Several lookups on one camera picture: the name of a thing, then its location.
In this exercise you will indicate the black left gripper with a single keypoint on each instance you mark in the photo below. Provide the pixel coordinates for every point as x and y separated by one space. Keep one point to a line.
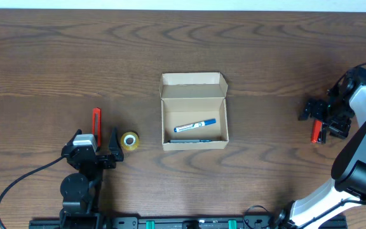
98 159

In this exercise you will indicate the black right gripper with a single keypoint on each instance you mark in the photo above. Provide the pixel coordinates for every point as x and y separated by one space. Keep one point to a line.
326 119

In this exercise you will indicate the red utility knife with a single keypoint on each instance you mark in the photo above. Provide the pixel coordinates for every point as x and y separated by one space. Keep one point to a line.
96 125

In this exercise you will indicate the red and black stapler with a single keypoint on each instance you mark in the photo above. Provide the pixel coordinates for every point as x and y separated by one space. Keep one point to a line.
318 132

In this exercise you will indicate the yellow tape roll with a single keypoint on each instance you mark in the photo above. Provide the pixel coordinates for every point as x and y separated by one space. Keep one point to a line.
130 141

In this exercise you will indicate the black whiteboard marker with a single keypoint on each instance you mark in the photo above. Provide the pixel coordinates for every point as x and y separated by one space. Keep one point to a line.
184 141

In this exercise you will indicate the blue whiteboard marker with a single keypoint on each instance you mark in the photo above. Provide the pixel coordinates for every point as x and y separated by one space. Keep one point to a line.
194 125

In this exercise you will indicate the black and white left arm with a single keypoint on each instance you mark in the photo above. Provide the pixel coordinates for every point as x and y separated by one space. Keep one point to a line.
81 190

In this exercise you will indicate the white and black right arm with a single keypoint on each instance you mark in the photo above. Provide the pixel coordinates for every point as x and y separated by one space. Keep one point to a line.
346 187

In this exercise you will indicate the open cardboard box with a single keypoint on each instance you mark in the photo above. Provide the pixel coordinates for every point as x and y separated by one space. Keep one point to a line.
189 98

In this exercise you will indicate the black mounting rail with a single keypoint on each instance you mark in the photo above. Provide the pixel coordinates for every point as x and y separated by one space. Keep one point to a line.
250 221

